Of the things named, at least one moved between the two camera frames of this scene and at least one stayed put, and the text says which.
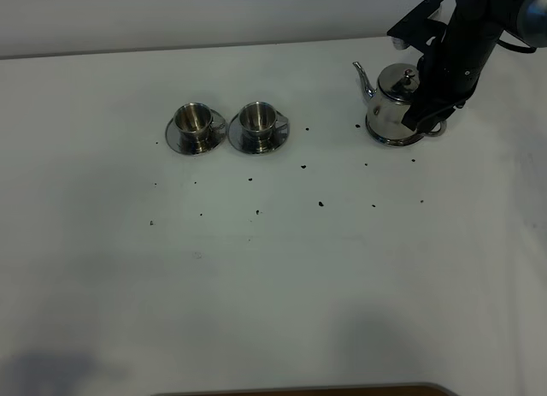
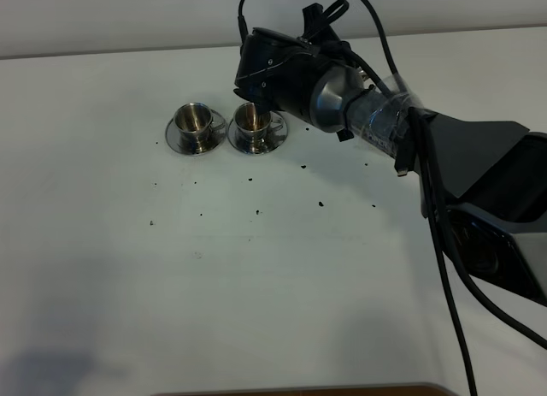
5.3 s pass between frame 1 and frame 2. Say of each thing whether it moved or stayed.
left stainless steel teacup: stayed
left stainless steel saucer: stayed
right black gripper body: moved
